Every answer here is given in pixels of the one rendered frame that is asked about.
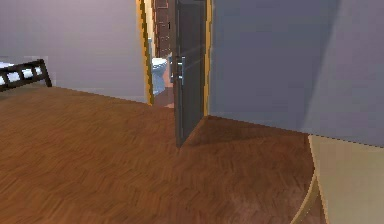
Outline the dark grey room door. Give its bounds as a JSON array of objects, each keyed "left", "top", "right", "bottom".
[{"left": 173, "top": 0, "right": 208, "bottom": 149}]

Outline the white toilet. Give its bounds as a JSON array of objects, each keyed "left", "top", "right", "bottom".
[{"left": 151, "top": 57, "right": 169, "bottom": 96}]

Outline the dark brown cupboard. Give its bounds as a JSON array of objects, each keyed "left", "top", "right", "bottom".
[{"left": 152, "top": 0, "right": 177, "bottom": 60}]

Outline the black framed bed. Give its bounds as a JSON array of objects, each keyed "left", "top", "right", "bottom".
[{"left": 0, "top": 58, "right": 53, "bottom": 93}]

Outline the silver door handle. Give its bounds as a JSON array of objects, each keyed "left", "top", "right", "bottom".
[{"left": 174, "top": 55, "right": 187, "bottom": 86}]

